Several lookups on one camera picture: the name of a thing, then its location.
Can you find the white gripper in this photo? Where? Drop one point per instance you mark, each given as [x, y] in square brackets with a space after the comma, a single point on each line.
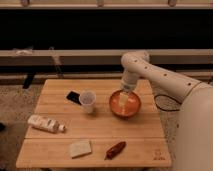
[127, 87]

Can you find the black eraser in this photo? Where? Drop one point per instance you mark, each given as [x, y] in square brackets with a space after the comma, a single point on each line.
[74, 97]

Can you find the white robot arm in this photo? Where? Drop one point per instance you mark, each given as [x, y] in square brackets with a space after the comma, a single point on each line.
[194, 136]

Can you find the white sponge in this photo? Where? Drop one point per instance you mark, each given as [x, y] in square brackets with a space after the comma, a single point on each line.
[80, 148]

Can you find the orange bowl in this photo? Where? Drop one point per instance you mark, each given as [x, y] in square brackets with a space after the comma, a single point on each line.
[131, 107]

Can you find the red chili pepper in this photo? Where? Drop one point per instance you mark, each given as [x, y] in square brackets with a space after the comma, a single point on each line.
[115, 150]

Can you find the white tube bottle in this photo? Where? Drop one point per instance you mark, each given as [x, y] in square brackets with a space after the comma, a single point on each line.
[45, 124]

